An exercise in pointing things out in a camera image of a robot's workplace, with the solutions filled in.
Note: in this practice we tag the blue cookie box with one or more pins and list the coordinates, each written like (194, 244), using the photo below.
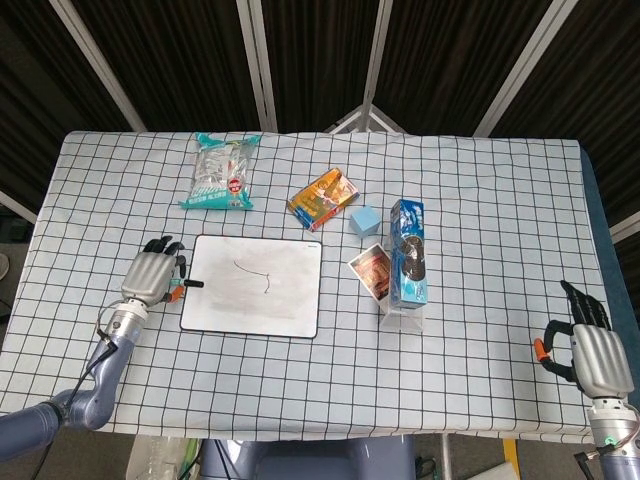
(409, 250)

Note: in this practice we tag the checked light blue tablecloth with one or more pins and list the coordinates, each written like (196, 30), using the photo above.
(475, 225)

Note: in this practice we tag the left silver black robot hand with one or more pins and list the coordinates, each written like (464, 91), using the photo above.
(147, 275)

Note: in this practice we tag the white partition frame post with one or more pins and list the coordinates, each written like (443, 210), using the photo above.
(520, 65)
(625, 227)
(257, 65)
(100, 60)
(17, 206)

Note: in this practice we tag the white partition post with feet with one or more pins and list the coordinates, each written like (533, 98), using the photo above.
(376, 50)

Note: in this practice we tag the white dry-erase board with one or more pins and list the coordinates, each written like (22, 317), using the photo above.
(280, 300)

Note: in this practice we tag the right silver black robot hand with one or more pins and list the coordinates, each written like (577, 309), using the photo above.
(600, 355)

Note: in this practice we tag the teal silver snack bag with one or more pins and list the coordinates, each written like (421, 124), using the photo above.
(220, 175)

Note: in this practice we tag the metal table leg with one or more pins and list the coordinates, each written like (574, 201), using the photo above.
(445, 457)

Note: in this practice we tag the light blue foam cube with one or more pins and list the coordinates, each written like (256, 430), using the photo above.
(364, 221)

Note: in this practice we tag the green whiteboard marker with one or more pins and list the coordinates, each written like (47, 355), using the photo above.
(195, 283)

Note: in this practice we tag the orange snack box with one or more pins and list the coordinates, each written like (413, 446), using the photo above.
(322, 200)

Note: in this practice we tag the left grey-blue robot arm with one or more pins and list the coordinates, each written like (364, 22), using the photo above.
(107, 375)

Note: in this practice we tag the clear plastic bag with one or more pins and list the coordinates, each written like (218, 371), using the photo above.
(160, 460)

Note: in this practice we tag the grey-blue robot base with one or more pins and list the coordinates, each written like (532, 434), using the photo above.
(310, 460)

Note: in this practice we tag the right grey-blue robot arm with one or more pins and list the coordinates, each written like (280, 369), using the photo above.
(617, 435)

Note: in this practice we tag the clear acrylic stand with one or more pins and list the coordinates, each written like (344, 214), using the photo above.
(402, 320)

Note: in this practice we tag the red photo card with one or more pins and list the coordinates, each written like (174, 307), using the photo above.
(372, 270)

